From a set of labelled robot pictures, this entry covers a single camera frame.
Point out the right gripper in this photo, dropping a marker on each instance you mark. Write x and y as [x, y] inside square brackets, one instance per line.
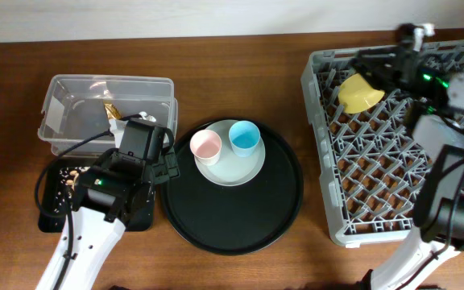
[384, 70]

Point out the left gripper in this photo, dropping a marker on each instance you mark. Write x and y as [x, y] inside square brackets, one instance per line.
[168, 167]

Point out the yellow bowl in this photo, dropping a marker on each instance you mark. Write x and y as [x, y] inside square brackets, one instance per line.
[356, 95]

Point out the food scraps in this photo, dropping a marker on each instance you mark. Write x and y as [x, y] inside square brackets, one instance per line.
[65, 187]

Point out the white tissue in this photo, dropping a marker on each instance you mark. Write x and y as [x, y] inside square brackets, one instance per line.
[148, 117]

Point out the gold foil wrapper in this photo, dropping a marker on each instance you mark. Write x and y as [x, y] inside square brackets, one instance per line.
[111, 111]

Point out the pink cup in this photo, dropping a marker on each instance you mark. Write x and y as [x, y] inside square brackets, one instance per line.
[206, 146]

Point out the grey plate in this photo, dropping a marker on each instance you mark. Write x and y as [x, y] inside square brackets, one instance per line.
[231, 169]

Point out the blue cup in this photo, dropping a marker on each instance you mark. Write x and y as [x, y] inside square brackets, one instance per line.
[244, 137]

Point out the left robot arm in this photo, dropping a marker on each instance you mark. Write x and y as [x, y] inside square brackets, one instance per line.
[84, 245]

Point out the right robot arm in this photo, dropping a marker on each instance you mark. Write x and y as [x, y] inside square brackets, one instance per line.
[438, 213]

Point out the grey dishwasher rack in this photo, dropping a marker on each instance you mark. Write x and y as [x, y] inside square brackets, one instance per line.
[372, 170]

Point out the black rectangular tray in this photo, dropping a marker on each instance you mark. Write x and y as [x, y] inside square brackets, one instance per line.
[52, 221]

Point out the clear plastic bin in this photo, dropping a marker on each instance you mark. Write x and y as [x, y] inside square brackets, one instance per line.
[73, 107]

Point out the black round tray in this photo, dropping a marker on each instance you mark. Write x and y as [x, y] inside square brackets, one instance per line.
[240, 219]

